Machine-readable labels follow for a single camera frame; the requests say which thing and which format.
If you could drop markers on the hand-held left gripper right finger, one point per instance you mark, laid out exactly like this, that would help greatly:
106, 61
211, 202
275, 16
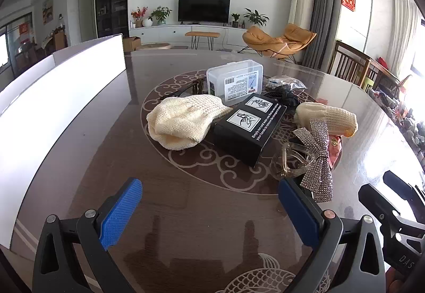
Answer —
297, 213

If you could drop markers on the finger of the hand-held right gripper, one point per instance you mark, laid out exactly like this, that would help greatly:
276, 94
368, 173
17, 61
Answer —
405, 188
378, 203

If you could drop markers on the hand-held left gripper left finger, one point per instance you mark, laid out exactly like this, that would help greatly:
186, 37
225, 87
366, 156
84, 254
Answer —
121, 213

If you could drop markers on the rhinestone bow hair clip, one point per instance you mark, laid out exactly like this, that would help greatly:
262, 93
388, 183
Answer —
315, 160

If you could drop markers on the pink snack packet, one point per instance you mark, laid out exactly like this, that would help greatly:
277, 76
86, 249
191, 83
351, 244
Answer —
337, 150

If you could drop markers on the black cardboard box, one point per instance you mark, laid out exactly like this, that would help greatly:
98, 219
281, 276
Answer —
245, 133

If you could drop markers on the black bow headband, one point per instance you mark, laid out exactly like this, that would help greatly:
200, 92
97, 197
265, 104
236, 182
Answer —
287, 97

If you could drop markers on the white storage box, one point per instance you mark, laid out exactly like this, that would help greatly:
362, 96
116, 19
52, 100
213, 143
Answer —
66, 97

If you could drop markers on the clear plastic box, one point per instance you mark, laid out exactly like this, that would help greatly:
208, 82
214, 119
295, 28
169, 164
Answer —
232, 75

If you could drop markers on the clear hair claw clip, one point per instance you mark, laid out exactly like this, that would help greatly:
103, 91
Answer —
289, 160

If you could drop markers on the cluttered side shelf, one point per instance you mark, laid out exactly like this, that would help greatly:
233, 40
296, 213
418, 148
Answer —
401, 113

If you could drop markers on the cream knitted mitt yellow trim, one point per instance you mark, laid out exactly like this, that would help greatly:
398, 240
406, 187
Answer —
328, 115

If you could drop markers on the plain cream knitted mitt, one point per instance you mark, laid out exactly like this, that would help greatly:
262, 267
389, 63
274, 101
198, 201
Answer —
186, 120

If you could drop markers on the plastic bag of cotton swabs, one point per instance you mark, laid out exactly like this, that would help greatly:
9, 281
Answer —
285, 81

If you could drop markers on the wooden slatted chair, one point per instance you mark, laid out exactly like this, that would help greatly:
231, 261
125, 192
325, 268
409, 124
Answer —
352, 64

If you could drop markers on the dark eyeglasses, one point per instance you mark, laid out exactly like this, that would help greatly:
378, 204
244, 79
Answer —
186, 88

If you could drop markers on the white sheer curtain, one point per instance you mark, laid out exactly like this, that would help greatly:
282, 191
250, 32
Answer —
400, 34

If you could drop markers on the beige round floor cushion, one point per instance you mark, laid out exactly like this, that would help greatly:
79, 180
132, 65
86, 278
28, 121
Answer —
156, 46

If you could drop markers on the orange lounge chair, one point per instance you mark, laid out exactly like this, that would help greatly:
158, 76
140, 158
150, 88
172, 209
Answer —
265, 42

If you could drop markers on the white television cabinet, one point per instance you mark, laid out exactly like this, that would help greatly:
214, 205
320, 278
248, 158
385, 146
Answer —
166, 33

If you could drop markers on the white round vase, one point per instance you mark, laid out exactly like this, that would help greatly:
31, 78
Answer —
147, 23

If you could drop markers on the grey curtain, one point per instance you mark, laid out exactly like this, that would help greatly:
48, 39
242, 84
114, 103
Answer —
320, 14

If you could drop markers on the orange bench with metal legs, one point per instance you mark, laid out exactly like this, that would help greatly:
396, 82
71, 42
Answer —
202, 34

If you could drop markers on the red flowers in vase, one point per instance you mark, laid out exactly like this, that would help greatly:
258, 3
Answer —
138, 14

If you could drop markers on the large leafy potted plant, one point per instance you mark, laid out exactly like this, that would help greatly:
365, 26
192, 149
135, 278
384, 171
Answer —
255, 17

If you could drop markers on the white door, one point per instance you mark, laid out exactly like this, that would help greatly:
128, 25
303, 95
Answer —
85, 14

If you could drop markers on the green potted plant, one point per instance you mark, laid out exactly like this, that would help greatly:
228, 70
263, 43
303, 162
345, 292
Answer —
161, 14

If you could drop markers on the small potted plant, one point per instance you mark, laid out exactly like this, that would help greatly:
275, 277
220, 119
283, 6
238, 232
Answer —
235, 19

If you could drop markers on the red window poster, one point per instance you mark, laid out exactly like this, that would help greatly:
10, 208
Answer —
24, 32

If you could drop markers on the cloth-covered standing air conditioner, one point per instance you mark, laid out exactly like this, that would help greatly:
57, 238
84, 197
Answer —
300, 0

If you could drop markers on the black television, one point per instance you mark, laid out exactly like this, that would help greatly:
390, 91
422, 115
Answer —
204, 9

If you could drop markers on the framed wall painting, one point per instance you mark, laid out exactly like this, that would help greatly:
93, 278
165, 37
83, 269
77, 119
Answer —
48, 10

